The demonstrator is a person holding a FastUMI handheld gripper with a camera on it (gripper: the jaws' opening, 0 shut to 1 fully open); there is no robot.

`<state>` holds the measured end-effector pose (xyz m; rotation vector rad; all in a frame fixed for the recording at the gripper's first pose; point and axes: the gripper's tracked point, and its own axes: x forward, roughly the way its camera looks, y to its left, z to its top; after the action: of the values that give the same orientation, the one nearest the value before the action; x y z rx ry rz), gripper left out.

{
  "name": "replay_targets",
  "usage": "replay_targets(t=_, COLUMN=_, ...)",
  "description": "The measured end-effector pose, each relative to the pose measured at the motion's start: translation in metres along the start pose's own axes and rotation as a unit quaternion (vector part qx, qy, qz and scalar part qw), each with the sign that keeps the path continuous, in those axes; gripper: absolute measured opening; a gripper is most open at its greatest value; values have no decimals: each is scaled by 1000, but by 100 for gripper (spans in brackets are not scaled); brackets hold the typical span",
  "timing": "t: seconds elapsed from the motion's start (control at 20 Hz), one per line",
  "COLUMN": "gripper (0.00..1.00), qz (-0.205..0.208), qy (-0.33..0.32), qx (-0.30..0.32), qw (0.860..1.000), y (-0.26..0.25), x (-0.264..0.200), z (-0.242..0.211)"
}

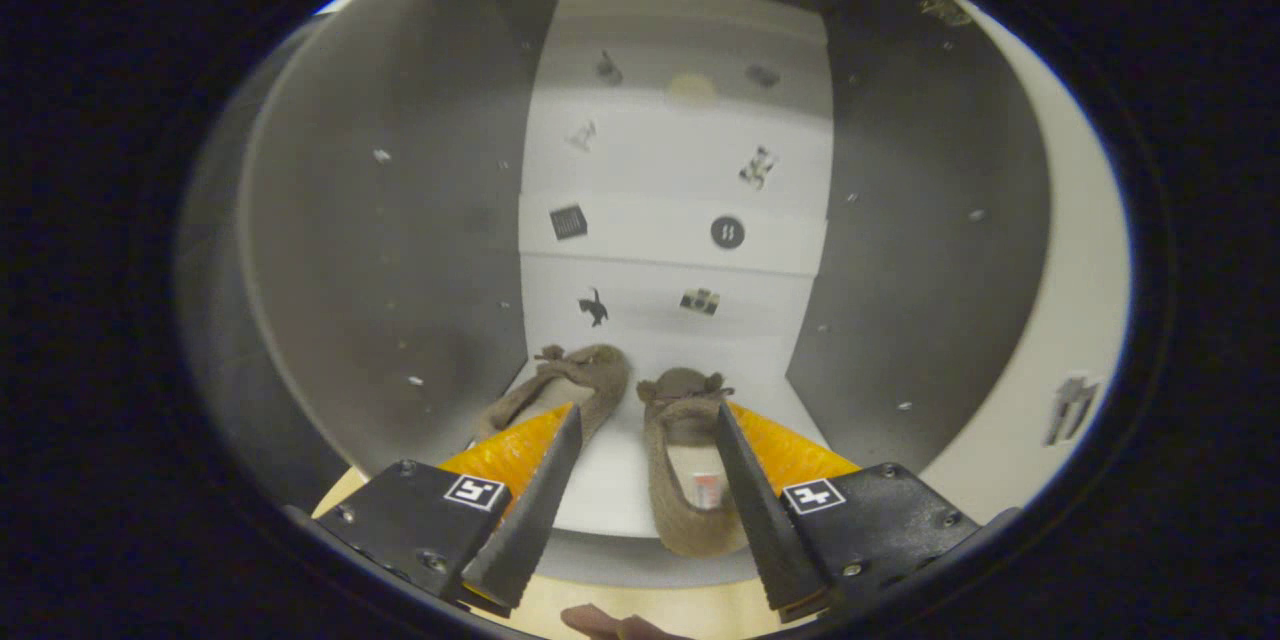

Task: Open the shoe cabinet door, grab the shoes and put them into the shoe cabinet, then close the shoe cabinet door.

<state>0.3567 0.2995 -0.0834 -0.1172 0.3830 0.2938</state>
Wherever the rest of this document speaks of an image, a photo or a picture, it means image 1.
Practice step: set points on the grey shoe cabinet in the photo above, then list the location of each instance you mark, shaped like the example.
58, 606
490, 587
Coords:
400, 220

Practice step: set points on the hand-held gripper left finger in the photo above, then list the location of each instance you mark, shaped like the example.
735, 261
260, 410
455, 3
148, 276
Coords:
535, 510

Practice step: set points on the brown fuzzy shoe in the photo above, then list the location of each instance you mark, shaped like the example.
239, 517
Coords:
680, 520
595, 375

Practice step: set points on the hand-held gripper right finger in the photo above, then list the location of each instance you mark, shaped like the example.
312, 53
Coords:
765, 510

